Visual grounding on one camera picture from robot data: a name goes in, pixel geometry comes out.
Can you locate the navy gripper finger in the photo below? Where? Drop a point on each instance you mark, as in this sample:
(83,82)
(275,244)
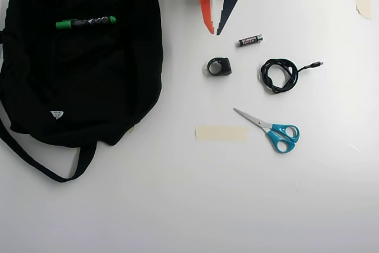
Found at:
(228,13)

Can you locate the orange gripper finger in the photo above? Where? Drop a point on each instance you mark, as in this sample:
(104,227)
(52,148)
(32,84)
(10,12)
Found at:
(205,1)

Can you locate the long beige masking tape strip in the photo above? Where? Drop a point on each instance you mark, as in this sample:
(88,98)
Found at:
(222,133)

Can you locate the black AAA battery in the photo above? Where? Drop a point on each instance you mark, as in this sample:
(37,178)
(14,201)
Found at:
(250,41)

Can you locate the black fabric bag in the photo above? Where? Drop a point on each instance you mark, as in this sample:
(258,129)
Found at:
(74,72)

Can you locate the green marker pen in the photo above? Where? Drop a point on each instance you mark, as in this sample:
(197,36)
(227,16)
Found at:
(89,22)

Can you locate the torn beige masking tape strip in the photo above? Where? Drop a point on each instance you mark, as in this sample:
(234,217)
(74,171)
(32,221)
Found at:
(363,1)

